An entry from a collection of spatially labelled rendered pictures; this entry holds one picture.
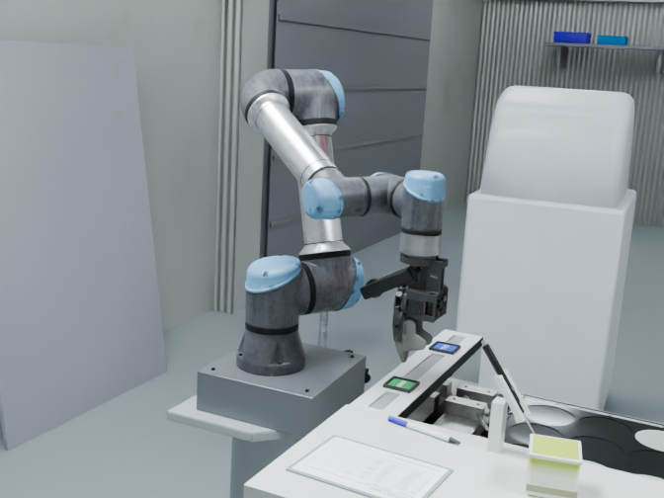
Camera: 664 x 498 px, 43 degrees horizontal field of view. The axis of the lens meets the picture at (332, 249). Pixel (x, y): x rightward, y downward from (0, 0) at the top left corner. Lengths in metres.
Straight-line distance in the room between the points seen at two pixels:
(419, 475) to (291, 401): 0.49
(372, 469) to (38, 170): 2.61
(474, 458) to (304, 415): 0.46
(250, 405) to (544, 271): 2.11
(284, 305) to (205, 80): 3.35
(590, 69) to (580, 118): 6.18
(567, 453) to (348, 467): 0.32
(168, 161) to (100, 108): 0.89
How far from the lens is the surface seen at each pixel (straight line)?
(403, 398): 1.62
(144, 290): 4.21
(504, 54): 10.08
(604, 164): 3.66
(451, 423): 1.74
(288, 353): 1.82
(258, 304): 1.80
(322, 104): 1.88
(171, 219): 4.88
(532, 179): 3.69
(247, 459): 1.91
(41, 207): 3.70
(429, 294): 1.56
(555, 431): 1.72
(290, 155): 1.66
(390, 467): 1.34
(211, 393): 1.85
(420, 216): 1.54
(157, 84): 4.68
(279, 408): 1.77
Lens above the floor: 1.57
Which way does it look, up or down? 12 degrees down
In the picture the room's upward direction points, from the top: 3 degrees clockwise
